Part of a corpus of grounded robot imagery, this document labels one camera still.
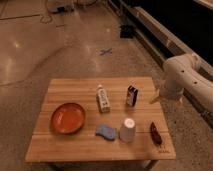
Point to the white ceramic cup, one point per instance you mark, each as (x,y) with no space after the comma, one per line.
(127,130)

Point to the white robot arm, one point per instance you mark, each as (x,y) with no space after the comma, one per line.
(181,73)

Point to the white glue bottle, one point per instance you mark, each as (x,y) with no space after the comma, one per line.
(103,100)

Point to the wooden table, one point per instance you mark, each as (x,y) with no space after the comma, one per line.
(46,146)

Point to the blue sponge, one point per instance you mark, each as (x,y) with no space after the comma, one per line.
(106,132)

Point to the orange round plate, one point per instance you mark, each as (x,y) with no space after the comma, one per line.
(67,118)

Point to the black box on floor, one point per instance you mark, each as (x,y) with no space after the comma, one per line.
(127,31)

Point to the dark red chili pepper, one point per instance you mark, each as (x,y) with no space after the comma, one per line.
(155,135)

